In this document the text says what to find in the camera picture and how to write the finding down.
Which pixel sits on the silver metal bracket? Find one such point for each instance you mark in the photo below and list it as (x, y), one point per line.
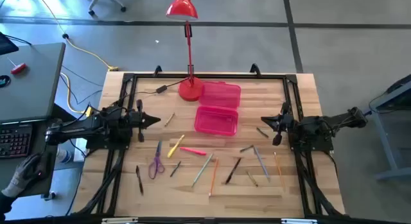
(118, 220)
(298, 221)

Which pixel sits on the black aluminium table frame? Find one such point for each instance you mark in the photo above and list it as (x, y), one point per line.
(208, 76)

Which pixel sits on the short black pencil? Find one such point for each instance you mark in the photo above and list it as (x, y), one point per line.
(262, 132)

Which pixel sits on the black frame clamp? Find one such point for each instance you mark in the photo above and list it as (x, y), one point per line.
(255, 70)
(157, 71)

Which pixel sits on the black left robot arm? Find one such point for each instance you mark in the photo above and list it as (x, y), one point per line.
(96, 123)

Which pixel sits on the person's hand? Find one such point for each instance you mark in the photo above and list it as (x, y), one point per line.
(22, 176)

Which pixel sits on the black tablet screen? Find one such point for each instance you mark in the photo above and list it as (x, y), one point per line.
(6, 46)

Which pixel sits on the short tan pencil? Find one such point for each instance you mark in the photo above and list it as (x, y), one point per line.
(169, 119)

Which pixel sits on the short dark grey pen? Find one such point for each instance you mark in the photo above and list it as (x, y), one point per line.
(246, 148)

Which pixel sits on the round black sticker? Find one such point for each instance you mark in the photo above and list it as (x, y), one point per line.
(4, 81)

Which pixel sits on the black marker pen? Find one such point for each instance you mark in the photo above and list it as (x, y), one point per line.
(233, 171)

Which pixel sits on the black backlit keyboard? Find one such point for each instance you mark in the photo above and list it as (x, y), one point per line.
(16, 140)

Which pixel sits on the long green pencil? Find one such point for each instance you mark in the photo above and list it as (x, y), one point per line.
(202, 170)

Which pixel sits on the yellow highlighter pen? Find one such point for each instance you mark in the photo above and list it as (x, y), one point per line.
(175, 147)

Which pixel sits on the grey office desk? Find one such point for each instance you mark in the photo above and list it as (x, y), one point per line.
(32, 86)

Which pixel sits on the pink marker pen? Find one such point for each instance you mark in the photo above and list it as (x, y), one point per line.
(192, 151)

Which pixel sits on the red desk lamp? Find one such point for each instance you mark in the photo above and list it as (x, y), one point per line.
(191, 89)

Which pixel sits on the pink plastic supply box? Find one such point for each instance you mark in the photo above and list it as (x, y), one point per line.
(218, 121)

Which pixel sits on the white blue bottle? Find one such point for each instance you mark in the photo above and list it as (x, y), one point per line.
(65, 155)

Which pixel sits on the long orange pencil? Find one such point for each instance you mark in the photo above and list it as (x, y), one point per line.
(214, 176)

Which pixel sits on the short dark pencil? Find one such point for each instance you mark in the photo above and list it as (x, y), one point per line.
(175, 168)

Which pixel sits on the grey metal side table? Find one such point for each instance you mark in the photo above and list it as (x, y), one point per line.
(385, 147)

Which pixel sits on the black ballpoint pen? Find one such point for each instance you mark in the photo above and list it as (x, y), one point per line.
(139, 180)

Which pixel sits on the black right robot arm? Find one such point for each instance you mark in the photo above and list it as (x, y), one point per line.
(321, 123)

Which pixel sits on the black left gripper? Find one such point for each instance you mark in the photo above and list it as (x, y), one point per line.
(140, 119)

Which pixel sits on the short olive pencil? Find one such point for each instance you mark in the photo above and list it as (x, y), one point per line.
(252, 178)

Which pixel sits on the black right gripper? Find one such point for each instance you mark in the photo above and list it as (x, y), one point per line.
(282, 121)

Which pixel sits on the long grey pencil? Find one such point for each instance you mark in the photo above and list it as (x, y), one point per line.
(261, 164)

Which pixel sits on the thin orange pencil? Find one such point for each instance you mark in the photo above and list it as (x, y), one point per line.
(279, 169)

